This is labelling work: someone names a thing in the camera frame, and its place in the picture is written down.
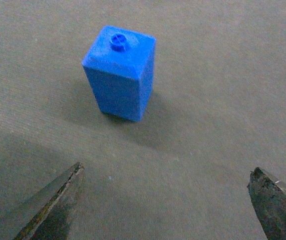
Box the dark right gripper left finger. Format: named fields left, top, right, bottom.
left=0, top=162, right=84, bottom=240

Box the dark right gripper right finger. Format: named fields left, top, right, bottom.
left=248, top=167, right=286, bottom=240

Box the blue plastic block part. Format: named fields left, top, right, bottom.
left=81, top=25, right=156, bottom=122

